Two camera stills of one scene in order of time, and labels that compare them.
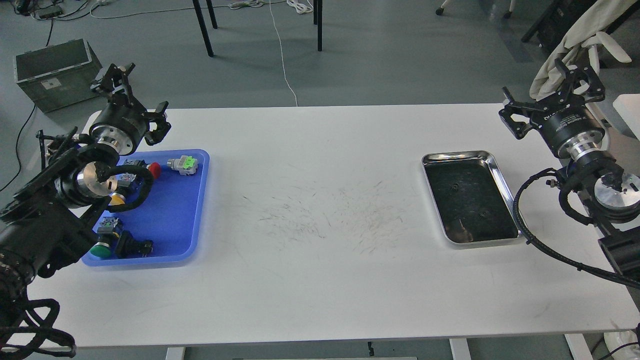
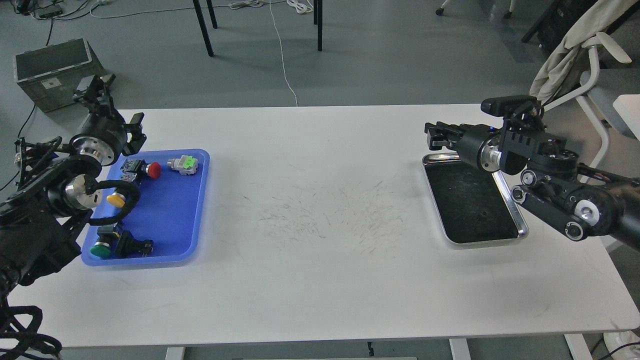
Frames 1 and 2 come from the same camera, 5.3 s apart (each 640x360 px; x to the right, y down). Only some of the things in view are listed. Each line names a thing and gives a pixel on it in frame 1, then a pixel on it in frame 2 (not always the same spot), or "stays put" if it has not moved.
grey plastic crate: x=58 y=75 stays put
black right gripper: x=563 y=121 → x=478 y=144
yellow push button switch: x=116 y=199 stays put
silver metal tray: x=471 y=201 stays put
